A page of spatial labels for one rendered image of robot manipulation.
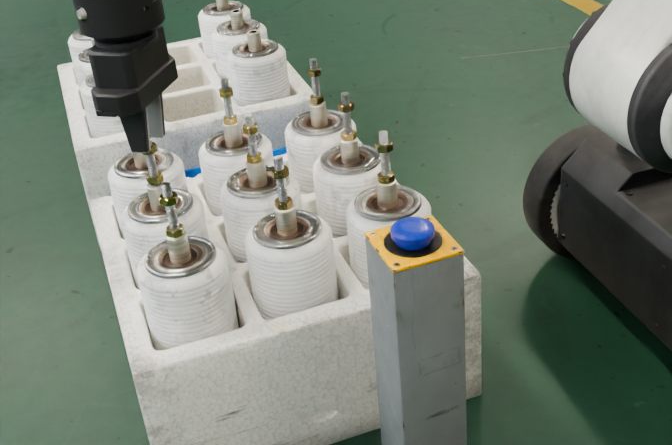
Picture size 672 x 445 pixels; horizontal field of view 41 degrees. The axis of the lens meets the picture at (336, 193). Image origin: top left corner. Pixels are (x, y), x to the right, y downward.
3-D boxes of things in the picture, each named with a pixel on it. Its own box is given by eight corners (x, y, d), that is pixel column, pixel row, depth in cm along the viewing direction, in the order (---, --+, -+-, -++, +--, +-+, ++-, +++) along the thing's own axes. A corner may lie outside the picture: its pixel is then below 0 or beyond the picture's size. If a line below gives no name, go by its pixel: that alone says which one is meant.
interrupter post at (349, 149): (359, 156, 112) (357, 132, 111) (361, 165, 110) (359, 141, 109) (340, 158, 112) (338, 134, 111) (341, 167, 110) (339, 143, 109)
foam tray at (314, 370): (364, 238, 142) (356, 135, 133) (482, 395, 109) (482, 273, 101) (115, 305, 132) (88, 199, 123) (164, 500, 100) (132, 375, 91)
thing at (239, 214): (245, 283, 122) (225, 165, 113) (315, 281, 121) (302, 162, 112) (233, 328, 114) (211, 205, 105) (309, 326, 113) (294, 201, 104)
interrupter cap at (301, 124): (282, 122, 123) (282, 118, 122) (332, 108, 125) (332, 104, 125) (306, 143, 117) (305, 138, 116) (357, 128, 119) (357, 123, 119)
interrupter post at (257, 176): (250, 180, 110) (246, 156, 108) (269, 179, 109) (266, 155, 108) (247, 190, 107) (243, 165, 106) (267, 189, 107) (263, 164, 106)
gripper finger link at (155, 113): (167, 138, 102) (157, 87, 99) (142, 136, 103) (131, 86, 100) (173, 132, 103) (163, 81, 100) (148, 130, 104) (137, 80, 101)
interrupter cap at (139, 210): (126, 230, 102) (125, 225, 101) (130, 197, 108) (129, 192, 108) (193, 220, 102) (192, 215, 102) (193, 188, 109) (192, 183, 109)
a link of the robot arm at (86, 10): (149, 120, 92) (125, 5, 86) (66, 116, 94) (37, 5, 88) (200, 71, 102) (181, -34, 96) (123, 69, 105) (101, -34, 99)
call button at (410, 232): (424, 229, 85) (423, 211, 84) (442, 250, 82) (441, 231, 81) (384, 240, 84) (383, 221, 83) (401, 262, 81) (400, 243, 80)
